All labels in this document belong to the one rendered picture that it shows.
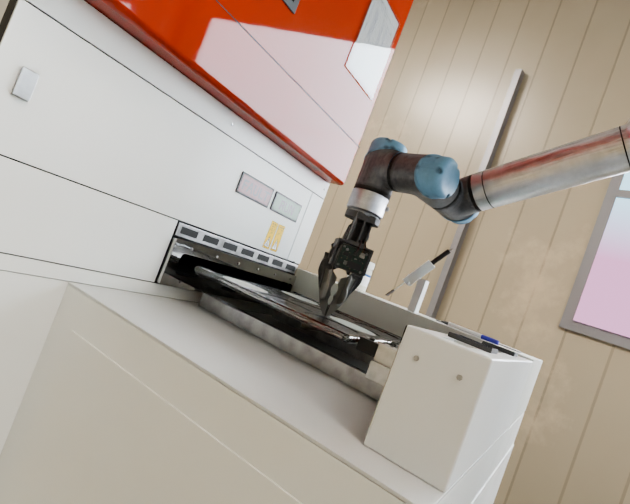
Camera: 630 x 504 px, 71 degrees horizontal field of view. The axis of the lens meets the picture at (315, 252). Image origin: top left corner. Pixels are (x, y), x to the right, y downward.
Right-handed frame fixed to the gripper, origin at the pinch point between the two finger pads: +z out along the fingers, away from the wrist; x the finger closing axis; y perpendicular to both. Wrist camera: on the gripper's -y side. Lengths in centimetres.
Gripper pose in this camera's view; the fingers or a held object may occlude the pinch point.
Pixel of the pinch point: (326, 308)
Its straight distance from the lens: 89.1
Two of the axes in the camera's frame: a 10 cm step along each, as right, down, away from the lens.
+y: 0.7, -0.1, -10.0
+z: -3.5, 9.3, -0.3
